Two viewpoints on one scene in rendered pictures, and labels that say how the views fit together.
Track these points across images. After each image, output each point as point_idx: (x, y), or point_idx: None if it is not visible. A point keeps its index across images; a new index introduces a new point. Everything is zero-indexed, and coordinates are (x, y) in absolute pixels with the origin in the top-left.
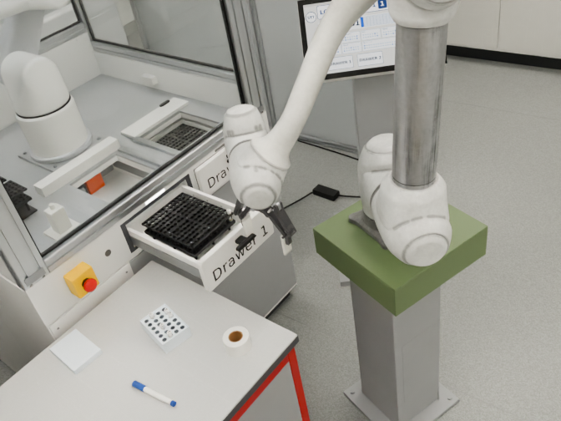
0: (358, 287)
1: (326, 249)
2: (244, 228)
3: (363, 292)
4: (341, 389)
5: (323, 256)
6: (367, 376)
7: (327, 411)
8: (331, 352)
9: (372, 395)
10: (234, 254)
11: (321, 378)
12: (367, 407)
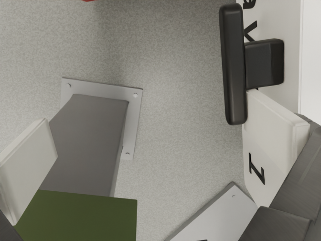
0: (85, 185)
1: (82, 221)
2: (274, 104)
3: (73, 182)
4: (148, 91)
5: (109, 199)
6: (111, 110)
7: (141, 63)
8: (185, 116)
9: (109, 102)
10: (258, 15)
11: (172, 87)
12: (112, 92)
